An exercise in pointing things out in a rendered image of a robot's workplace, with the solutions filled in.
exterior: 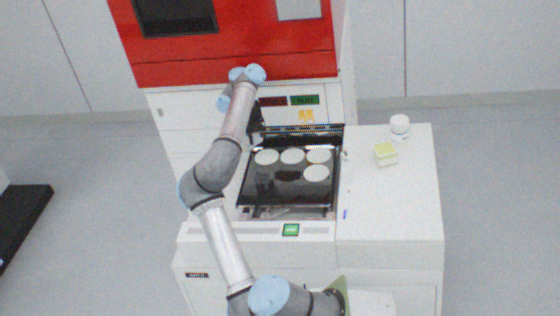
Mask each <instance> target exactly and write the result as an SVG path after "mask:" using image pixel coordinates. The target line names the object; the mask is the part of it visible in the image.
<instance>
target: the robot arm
mask: <svg viewBox="0 0 560 316"><path fill-rule="evenodd" d="M265 78H266V74H265V72H264V69H263V68H262V67H261V66H258V65H257V64H250V65H248V66H247V67H246V68H245V67H235V68H233V69H232V70H231V71H230V72H229V80H230V82H229V83H228V84H227V86H226V87H225V89H224V90H223V92H222V93H221V94H220V95H219V96H218V97H217V101H216V106H217V110H218V111H219V112H221V113H224V114H225V119H224V121H223V124H222V127H221V129H220V132H219V135H218V136H217V138H215V139H214V140H213V142H212V144H211V146H210V150H209V151H208V152H207V153H206V154H205V155H204V156H203V157H202V159H201V160H199V161H198V162H197V163H196V164H194V166H193V167H192V168H190V169H189V170H187V171H186V172H185V173H184V174H183V176H181V178H180V179H179V182H178V183H177V187H176V193H177V197H178V199H179V202H180V203H181V205H182V206H185V207H186V208H187V209H190V211H191V214H192V215H196V216H197V217H199V220H200V222H201V224H202V229H203V230H204V233H205V235H206V237H207V239H208V241H209V244H210V248H211V250H212V253H213V254H214V257H215V259H216V261H217V265H218V268H219V269H220V272H221V274H222V277H223V278H224V280H225V285H226V287H227V292H226V294H225V298H226V300H227V302H228V306H227V308H226V311H225V316H340V311H341V308H340V303H339V300H338V299H337V298H336V297H335V296H334V295H333V294H331V293H328V292H310V291H309V290H306V289H304V288H302V287H301V286H299V285H297V284H293V283H291V282H289V281H287V280H286V279H285V278H283V277H279V276H275V275H272V274H266V275H264V276H262V277H259V278H258V279H256V278H255V277H253V275H252V272H251V270H250V268H249V266H248V261H247V260H246V258H245V255H244V254H243V252H242V249H241V245H240V243H239V241H238V238H237V237H236V235H235V232H234V230H233V226H232V224H231V222H230V220H229V218H228V215H227V214H226V212H225V207H224V205H225V201H226V199H225V194H224V192H223V190H224V189H225V188H226V187H227V185H228V184H229V183H231V181H232V179H233V176H234V174H235V171H236V169H237V167H238V164H239V161H240V159H241V153H242V147H241V142H242V139H243V136H244V135H245V137H246V140H247V143H248V145H249V149H251V150H252V151H254V147H255V146H256V144H260V143H261V142H263V137H259V136H260V134H259V133H256V132H258V131H263V130H265V129H266V128H265V123H264V125H263V124H262V122H264V118H263V115H262V111H261V106H260V104H259V103H258V101H257V100H255V98H256V92H257V90H258V87H259V86H260V84H262V83H263V82H264V80H265ZM261 119H262V120H261ZM263 127H264V128H263ZM262 128H263V129H262Z"/></svg>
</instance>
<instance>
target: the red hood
mask: <svg viewBox="0 0 560 316"><path fill-rule="evenodd" d="M106 1H107V3H108V9H109V11H110V13H111V16H112V19H113V20H114V23H115V26H116V30H117V33H118V35H119V37H120V40H121V42H122V45H123V47H124V52H125V54H126V57H127V59H128V62H129V64H130V66H131V71H132V74H133V76H134V79H135V81H136V83H137V86H138V88H139V89H144V88H160V87H175V86H191V85H206V84H222V83H229V82H230V80H229V72H230V71H231V70H232V69H233V68H235V67H245V68H246V67H247V66H248V65H250V64H257V65H258V66H261V67H262V68H263V69H264V72H265V74H266V78H265V80H264V82H269V81H284V80H300V79H315V78H331V77H338V74H339V66H340V59H341V42H342V34H343V26H344V18H345V10H346V1H347V0H106Z"/></svg>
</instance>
